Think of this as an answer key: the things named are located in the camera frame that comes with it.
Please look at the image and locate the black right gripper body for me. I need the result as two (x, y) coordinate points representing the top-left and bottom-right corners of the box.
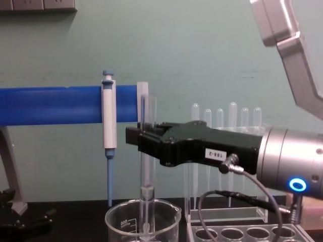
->
(159, 120), (265, 175)

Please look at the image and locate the clear glass tube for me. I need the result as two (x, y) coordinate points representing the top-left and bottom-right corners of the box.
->
(139, 93), (157, 240)

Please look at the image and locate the white and blue pipette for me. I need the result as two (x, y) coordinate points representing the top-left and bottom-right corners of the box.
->
(101, 70), (118, 207)

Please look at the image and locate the clear acrylic clip holder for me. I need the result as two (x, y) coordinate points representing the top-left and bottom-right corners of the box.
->
(136, 81), (150, 128)

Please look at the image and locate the clear acrylic dropper rack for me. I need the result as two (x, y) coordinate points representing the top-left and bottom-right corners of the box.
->
(184, 123), (270, 224)

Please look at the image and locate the glass beaker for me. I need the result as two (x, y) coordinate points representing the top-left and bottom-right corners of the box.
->
(104, 198), (182, 242)

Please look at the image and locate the blue stand bar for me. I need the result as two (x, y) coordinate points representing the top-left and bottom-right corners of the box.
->
(0, 85), (140, 126)

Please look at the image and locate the clear test tube rack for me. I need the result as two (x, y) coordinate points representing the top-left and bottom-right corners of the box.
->
(186, 222), (323, 242)

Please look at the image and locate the dark gripper cable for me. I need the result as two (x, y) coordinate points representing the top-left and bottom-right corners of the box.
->
(198, 153), (303, 242)

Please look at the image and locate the grey wall socket panel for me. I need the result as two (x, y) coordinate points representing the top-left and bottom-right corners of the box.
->
(0, 0), (78, 14)

